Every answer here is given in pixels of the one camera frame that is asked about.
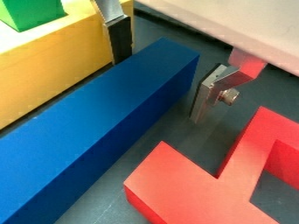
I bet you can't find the green rectangular bar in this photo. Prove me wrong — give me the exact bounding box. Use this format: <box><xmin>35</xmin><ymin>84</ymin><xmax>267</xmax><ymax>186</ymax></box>
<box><xmin>0</xmin><ymin>0</ymin><xmax>67</xmax><ymax>32</ymax></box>

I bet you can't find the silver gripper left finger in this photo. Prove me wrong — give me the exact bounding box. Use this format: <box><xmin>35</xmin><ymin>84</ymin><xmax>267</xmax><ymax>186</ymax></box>
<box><xmin>94</xmin><ymin>0</ymin><xmax>134</xmax><ymax>64</ymax></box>

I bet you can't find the yellow slotted board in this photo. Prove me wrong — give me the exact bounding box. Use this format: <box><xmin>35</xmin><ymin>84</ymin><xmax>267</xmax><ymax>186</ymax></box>
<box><xmin>0</xmin><ymin>0</ymin><xmax>137</xmax><ymax>130</ymax></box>

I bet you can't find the blue rectangular bar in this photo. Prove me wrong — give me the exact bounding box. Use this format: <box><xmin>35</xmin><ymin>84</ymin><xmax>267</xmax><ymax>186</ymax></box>
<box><xmin>0</xmin><ymin>38</ymin><xmax>201</xmax><ymax>224</ymax></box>

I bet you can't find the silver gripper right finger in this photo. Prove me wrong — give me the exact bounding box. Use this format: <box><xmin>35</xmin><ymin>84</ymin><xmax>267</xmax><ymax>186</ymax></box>
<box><xmin>190</xmin><ymin>47</ymin><xmax>269</xmax><ymax>125</ymax></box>

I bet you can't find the red notched block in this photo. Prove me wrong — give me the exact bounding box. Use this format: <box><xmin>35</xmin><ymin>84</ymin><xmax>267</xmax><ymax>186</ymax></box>
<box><xmin>125</xmin><ymin>108</ymin><xmax>299</xmax><ymax>224</ymax></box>

